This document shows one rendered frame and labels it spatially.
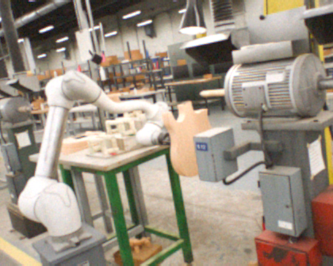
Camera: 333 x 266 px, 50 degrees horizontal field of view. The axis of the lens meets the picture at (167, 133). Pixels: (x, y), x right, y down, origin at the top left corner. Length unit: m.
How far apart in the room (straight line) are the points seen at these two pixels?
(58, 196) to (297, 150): 1.05
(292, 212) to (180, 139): 0.66
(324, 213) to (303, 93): 0.49
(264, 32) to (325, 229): 0.89
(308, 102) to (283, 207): 0.44
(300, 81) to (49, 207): 1.19
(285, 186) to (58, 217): 0.99
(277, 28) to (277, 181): 0.67
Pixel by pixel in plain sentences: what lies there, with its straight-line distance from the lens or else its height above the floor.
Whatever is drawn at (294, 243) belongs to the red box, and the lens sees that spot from 1.66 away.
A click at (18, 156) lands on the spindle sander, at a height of 0.80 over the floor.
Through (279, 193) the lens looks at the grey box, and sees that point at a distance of 1.55.
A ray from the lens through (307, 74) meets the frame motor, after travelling 1.51.
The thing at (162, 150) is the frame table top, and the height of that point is 0.89.
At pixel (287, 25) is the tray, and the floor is 1.50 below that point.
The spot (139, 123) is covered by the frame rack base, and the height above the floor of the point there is 1.08.
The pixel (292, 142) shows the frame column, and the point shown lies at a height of 1.04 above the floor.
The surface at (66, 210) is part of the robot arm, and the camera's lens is 1.73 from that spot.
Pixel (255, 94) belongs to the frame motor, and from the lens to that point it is 1.55.
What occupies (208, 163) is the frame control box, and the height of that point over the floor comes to 1.00.
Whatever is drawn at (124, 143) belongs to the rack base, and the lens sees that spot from 2.32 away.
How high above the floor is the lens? 1.43
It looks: 11 degrees down
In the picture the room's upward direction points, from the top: 10 degrees counter-clockwise
